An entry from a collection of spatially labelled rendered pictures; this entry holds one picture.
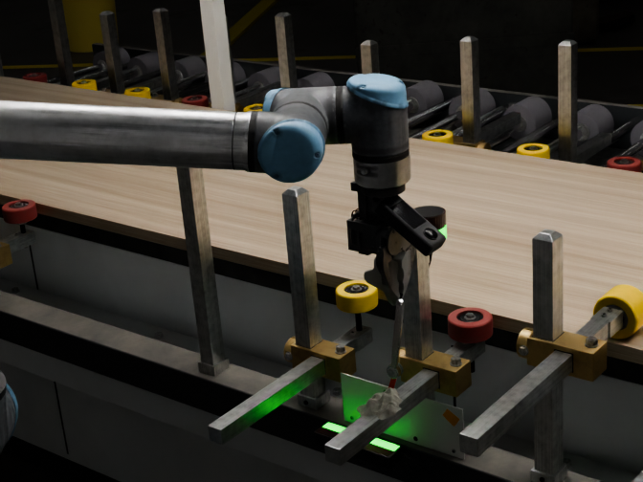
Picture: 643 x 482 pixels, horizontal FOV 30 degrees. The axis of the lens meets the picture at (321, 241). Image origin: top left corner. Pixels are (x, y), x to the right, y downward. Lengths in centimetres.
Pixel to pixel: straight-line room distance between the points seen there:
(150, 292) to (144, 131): 115
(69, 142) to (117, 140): 7
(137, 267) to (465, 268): 86
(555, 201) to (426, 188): 31
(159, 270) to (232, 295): 23
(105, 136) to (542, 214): 116
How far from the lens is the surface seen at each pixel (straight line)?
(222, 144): 172
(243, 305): 264
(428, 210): 204
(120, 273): 291
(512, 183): 280
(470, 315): 214
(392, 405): 196
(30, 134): 178
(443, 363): 207
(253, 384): 240
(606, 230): 253
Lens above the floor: 186
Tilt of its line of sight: 22 degrees down
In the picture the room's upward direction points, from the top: 5 degrees counter-clockwise
